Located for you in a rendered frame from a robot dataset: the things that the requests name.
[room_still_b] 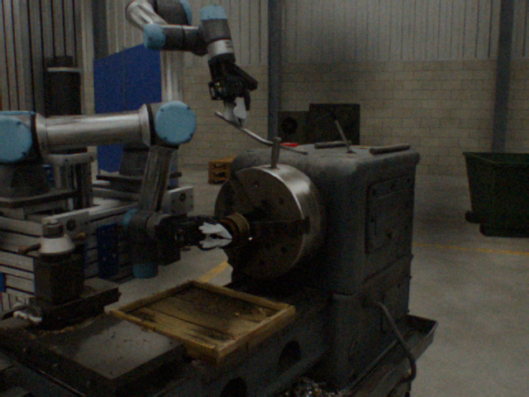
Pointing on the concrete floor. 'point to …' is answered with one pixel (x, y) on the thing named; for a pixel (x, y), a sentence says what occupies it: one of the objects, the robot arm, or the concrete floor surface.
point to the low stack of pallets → (220, 169)
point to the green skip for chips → (498, 193)
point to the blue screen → (126, 94)
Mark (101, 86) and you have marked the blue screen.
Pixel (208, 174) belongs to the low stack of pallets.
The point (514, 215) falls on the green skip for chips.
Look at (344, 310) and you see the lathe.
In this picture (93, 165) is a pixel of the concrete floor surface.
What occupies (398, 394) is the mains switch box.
